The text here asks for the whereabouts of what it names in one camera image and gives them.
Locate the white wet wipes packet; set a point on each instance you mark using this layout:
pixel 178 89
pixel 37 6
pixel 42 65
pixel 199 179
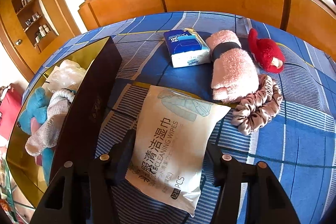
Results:
pixel 162 134

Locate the red plush doll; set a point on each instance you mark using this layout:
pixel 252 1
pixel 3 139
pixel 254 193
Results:
pixel 265 50

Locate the wooden cabinet with shelf niche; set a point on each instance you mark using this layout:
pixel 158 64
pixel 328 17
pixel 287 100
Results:
pixel 8 37

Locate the round cabinet door knob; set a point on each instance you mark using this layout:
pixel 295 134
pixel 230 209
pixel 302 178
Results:
pixel 18 42

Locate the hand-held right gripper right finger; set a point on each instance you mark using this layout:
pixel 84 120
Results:
pixel 218 161

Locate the row of small bottles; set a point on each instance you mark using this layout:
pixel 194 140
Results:
pixel 43 33

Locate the blue white tissue pack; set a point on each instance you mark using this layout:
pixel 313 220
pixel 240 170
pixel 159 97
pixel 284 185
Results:
pixel 183 43

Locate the white plastic bag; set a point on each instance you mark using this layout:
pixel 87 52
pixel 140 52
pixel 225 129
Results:
pixel 65 74

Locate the small picture frames on shelf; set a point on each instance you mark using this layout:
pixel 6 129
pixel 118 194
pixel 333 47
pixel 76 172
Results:
pixel 27 0

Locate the beige satin scrunchie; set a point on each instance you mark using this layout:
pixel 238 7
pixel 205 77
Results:
pixel 260 106

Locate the pink towel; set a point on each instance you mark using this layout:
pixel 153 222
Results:
pixel 231 74

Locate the glass side table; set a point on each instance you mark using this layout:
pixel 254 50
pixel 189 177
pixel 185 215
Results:
pixel 15 195

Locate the grey knitted sock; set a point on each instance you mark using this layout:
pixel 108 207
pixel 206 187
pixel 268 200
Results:
pixel 52 113

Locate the dark box with gold interior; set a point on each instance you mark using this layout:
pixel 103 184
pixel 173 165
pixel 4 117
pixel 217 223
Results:
pixel 89 98

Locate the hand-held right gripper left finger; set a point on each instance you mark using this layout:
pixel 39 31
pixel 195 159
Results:
pixel 123 158

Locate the small jars on shelf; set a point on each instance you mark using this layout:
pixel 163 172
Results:
pixel 34 19

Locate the blue plush elephant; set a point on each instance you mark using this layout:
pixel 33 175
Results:
pixel 34 106

